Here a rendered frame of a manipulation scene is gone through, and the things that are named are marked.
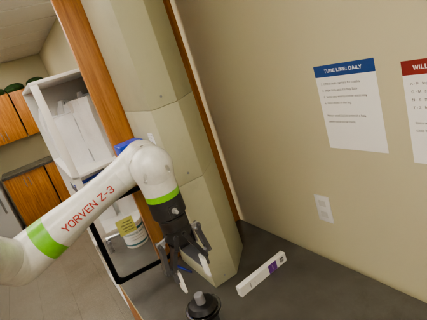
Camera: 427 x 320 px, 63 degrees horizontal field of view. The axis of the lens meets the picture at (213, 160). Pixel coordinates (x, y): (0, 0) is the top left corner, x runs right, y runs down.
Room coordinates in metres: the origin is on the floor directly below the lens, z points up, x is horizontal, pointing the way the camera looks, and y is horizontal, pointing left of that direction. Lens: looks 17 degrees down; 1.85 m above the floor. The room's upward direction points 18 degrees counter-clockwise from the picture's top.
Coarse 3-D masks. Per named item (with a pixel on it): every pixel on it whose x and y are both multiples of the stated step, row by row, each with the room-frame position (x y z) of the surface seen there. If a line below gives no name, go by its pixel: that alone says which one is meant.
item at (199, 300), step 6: (198, 294) 0.85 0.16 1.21; (204, 294) 0.88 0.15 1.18; (192, 300) 0.87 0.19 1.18; (198, 300) 0.84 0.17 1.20; (204, 300) 0.84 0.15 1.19; (210, 300) 0.85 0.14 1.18; (216, 300) 0.85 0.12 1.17; (192, 306) 0.85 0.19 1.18; (198, 306) 0.84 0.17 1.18; (204, 306) 0.83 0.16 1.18; (210, 306) 0.83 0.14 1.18; (216, 306) 0.83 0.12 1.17; (192, 312) 0.83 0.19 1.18; (198, 312) 0.82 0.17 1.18; (204, 312) 0.81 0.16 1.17; (210, 312) 0.81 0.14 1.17
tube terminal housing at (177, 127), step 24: (192, 96) 1.43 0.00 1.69; (144, 120) 1.30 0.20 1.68; (168, 120) 1.24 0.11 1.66; (192, 120) 1.34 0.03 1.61; (168, 144) 1.22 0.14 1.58; (192, 144) 1.26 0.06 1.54; (192, 168) 1.25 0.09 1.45; (216, 168) 1.43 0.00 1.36; (192, 192) 1.23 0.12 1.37; (216, 192) 1.34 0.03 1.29; (192, 216) 1.22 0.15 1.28; (216, 216) 1.26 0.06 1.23; (216, 240) 1.25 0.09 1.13; (240, 240) 1.44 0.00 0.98; (192, 264) 1.39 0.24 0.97; (216, 264) 1.23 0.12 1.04
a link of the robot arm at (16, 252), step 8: (0, 240) 0.76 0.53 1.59; (8, 240) 0.80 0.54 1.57; (0, 248) 0.73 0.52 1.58; (8, 248) 0.76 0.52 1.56; (16, 248) 0.79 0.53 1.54; (0, 256) 0.72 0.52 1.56; (8, 256) 0.75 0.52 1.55; (16, 256) 0.78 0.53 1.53; (0, 264) 0.72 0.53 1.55; (8, 264) 0.75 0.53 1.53; (16, 264) 0.77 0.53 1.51; (0, 272) 0.73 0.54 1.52; (8, 272) 0.75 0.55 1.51; (16, 272) 0.78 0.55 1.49; (0, 280) 0.75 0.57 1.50; (8, 280) 0.77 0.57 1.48
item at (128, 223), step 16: (112, 208) 1.42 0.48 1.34; (128, 208) 1.44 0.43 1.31; (144, 208) 1.46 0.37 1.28; (96, 224) 1.39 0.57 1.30; (112, 224) 1.41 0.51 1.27; (128, 224) 1.43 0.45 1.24; (144, 224) 1.45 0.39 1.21; (112, 240) 1.40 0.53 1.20; (128, 240) 1.42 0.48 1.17; (144, 240) 1.44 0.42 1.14; (160, 240) 1.47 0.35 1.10; (112, 256) 1.39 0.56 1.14; (128, 256) 1.41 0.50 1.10; (144, 256) 1.44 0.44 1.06; (128, 272) 1.40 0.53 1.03
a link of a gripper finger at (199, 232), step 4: (196, 224) 0.87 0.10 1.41; (200, 224) 0.88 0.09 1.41; (200, 228) 0.88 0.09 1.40; (196, 232) 0.89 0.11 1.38; (200, 232) 0.87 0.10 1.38; (200, 236) 0.87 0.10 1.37; (204, 236) 0.88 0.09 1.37; (200, 240) 0.89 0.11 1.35; (204, 240) 0.88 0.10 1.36; (204, 244) 0.90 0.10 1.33; (208, 244) 0.88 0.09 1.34; (208, 248) 0.88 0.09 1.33
